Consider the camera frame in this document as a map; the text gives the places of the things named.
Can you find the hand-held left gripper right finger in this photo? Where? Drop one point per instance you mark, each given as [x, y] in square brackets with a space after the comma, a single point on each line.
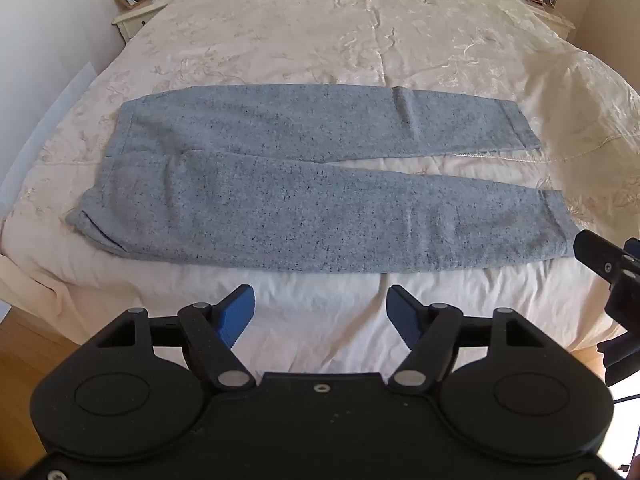
[403, 316]

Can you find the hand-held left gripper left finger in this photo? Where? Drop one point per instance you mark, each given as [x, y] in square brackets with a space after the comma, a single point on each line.
[238, 312]

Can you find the grey pants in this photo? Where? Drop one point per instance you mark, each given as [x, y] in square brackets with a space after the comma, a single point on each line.
[300, 200]

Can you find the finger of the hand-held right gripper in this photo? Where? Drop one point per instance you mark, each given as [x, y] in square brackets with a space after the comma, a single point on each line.
[597, 255]

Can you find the cream nightstand with speaker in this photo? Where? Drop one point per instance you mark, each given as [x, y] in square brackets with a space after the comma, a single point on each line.
[552, 20]

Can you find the cream embroidered bedspread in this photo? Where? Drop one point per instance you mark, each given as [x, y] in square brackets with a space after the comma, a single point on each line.
[350, 40]

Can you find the cream nightstand with clock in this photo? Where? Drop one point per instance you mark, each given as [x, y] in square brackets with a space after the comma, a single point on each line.
[135, 22]

